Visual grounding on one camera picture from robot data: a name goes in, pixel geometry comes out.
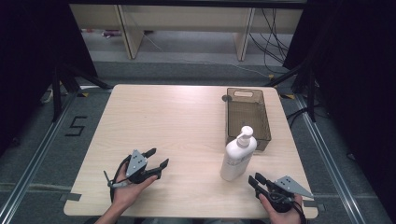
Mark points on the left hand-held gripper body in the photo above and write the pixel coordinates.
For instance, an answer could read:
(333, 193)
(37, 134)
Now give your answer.
(136, 165)

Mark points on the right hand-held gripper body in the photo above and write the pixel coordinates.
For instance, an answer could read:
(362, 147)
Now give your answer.
(281, 191)

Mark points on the white pump bottle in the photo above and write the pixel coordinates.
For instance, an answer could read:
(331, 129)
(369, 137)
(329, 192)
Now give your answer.
(237, 155)

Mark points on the brown transparent plastic basket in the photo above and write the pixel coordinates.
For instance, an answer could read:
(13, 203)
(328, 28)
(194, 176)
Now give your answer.
(247, 118)

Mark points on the person's right hand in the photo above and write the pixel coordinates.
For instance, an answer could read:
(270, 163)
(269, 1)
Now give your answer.
(281, 216)

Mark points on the person's left hand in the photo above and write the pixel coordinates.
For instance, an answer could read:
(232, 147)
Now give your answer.
(132, 189)

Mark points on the black metal stand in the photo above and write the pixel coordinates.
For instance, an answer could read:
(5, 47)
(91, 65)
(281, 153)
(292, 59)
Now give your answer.
(303, 84)
(67, 84)

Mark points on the light wooden desk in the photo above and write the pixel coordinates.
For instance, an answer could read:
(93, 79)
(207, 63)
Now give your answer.
(186, 21)

